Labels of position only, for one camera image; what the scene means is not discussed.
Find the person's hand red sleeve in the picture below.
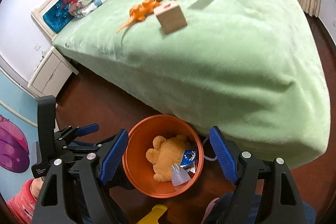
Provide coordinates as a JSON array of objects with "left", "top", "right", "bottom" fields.
[{"left": 30, "top": 177, "right": 44, "bottom": 200}]

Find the blue milk carton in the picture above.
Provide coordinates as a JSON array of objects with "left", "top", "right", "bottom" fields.
[{"left": 180, "top": 149, "right": 197, "bottom": 169}]

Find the floral white pillow lower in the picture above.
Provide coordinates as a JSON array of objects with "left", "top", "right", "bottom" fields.
[{"left": 74, "top": 0, "right": 108, "bottom": 18}]

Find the orange trash bin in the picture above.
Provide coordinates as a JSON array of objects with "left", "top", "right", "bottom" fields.
[{"left": 122, "top": 115, "right": 204, "bottom": 198}]

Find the person's jeans leg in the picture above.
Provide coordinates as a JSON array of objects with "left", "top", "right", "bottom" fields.
[{"left": 202, "top": 191, "right": 317, "bottom": 224}]

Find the green bed cover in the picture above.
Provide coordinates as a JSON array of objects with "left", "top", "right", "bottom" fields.
[{"left": 52, "top": 0, "right": 330, "bottom": 168}]

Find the wall socket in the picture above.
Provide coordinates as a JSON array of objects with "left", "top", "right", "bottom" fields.
[{"left": 34, "top": 43, "right": 41, "bottom": 52}]

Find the tan plush bear in bin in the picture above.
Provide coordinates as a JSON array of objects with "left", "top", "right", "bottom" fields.
[{"left": 145, "top": 135, "right": 195, "bottom": 182}]

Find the orange dinosaur toy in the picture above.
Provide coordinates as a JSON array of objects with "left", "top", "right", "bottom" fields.
[{"left": 116, "top": 0, "right": 161, "bottom": 34}]

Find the wooden block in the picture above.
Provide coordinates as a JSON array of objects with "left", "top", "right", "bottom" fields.
[{"left": 154, "top": 2, "right": 187, "bottom": 35}]

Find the white nightstand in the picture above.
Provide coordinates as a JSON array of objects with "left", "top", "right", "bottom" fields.
[{"left": 27, "top": 47, "right": 79, "bottom": 97}]

